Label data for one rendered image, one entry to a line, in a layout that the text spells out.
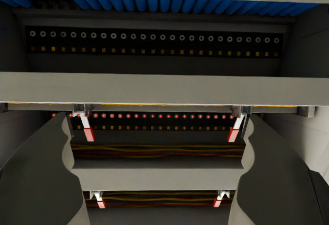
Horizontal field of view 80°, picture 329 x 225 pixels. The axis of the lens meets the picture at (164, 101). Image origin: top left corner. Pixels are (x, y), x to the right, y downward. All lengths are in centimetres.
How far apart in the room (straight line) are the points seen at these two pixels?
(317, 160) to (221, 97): 24
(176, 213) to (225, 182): 26
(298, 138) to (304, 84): 17
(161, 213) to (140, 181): 26
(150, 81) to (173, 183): 22
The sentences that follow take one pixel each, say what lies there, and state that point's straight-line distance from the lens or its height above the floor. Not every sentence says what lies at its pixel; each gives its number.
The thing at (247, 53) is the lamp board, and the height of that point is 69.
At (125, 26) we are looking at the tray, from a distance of 44.
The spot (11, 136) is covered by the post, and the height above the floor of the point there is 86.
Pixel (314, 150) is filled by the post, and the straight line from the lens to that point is 49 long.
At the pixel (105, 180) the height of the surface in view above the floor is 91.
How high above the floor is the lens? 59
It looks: 27 degrees up
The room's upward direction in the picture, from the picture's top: 178 degrees counter-clockwise
